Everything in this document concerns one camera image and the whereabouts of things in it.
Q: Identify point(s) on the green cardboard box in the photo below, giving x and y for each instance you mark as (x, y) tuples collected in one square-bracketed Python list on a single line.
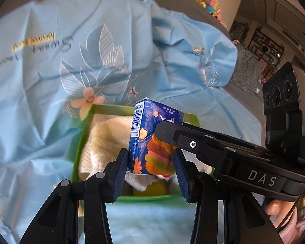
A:
[(78, 155)]

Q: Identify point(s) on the white cabinet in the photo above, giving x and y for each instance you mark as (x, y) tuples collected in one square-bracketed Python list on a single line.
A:
[(289, 17)]

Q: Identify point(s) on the yellow sponge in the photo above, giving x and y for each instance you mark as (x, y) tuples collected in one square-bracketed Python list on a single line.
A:
[(150, 189)]

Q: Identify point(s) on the person's right hand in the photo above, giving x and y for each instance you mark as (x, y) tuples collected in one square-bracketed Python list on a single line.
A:
[(278, 207)]

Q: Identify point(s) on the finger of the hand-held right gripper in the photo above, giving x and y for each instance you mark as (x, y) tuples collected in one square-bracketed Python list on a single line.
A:
[(172, 134)]

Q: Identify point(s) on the dark wall shelf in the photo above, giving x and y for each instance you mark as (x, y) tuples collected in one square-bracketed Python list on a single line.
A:
[(264, 45)]

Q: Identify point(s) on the white knitted cloth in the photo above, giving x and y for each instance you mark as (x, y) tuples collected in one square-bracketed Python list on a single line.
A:
[(104, 144)]

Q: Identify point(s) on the light blue floral bed sheet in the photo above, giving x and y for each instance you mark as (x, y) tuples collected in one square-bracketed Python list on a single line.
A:
[(40, 94)]

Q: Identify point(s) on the blue floral tissue pack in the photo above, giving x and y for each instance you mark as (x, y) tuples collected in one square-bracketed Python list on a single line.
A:
[(147, 132)]

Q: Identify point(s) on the grey striped cushion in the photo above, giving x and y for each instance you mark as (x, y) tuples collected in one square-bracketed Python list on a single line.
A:
[(246, 66)]

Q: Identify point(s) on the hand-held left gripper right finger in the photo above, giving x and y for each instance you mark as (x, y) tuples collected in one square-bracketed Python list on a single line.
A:
[(182, 181)]

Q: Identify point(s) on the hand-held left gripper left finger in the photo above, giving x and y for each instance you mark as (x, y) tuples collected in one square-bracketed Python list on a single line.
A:
[(119, 179)]

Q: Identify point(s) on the pile of colourful plush toys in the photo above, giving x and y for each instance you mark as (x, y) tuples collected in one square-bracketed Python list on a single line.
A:
[(208, 1)]

